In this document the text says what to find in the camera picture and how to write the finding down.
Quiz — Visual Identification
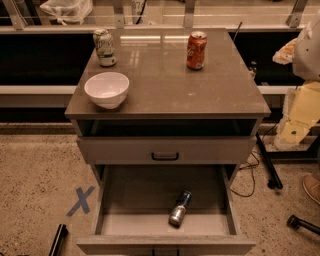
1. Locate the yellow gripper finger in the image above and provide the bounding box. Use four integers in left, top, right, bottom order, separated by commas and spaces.
272, 38, 297, 65
274, 81, 320, 150

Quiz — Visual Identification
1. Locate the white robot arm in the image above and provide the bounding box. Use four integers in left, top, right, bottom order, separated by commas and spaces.
272, 11, 320, 149

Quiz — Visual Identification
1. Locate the orange soda can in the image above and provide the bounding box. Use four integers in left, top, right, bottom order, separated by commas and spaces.
186, 31, 207, 70

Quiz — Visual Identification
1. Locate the grey drawer cabinet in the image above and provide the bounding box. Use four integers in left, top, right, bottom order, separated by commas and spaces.
64, 27, 272, 256

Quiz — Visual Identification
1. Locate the green white soda can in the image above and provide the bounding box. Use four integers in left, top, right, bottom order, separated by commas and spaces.
93, 29, 117, 67

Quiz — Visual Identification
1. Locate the open grey middle drawer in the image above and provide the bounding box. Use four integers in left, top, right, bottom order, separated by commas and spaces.
77, 165, 255, 256

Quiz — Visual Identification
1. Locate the closed grey top drawer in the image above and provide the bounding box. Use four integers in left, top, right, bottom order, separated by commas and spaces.
77, 136, 256, 165

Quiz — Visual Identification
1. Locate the brown shoe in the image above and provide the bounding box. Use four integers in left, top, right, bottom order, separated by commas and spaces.
302, 175, 320, 205

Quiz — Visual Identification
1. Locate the black stand leg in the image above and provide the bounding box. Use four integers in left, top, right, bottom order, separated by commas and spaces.
256, 134, 283, 190

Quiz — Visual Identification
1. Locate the black caster wheel leg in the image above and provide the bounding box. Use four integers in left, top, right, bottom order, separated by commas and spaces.
287, 215, 320, 235

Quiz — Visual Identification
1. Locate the white ceramic bowl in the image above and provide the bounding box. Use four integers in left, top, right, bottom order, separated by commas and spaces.
84, 72, 130, 109

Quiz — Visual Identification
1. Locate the white plastic bag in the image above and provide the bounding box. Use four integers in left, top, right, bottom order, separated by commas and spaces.
40, 0, 93, 25

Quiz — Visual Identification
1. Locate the blue tape cross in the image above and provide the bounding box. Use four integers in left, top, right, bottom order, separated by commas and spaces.
67, 186, 95, 217

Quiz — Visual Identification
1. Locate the black bar bottom left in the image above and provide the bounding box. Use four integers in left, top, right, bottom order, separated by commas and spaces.
48, 224, 68, 256

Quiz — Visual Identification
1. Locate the black floor cable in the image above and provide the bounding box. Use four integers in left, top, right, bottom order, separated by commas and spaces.
230, 151, 261, 198

